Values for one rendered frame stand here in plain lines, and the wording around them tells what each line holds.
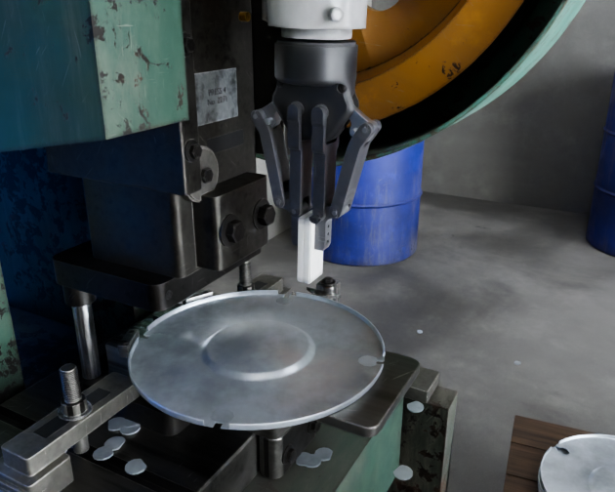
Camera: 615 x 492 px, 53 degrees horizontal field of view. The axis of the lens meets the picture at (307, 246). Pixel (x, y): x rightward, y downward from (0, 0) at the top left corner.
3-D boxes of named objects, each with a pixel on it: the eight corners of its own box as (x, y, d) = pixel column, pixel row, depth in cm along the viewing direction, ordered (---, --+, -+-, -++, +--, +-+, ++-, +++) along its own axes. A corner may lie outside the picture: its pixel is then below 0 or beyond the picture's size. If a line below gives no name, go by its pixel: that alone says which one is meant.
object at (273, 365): (370, 450, 55) (370, 442, 55) (76, 410, 60) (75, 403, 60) (393, 306, 81) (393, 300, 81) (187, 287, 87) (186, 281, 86)
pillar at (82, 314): (104, 372, 75) (90, 266, 69) (91, 381, 73) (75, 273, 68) (92, 367, 75) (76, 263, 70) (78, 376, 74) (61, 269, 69)
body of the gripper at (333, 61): (254, 36, 54) (255, 141, 57) (342, 41, 50) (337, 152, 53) (295, 32, 60) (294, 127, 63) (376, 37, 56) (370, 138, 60)
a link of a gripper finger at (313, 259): (318, 210, 62) (324, 211, 62) (316, 272, 65) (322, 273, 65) (304, 219, 60) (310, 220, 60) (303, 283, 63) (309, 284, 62)
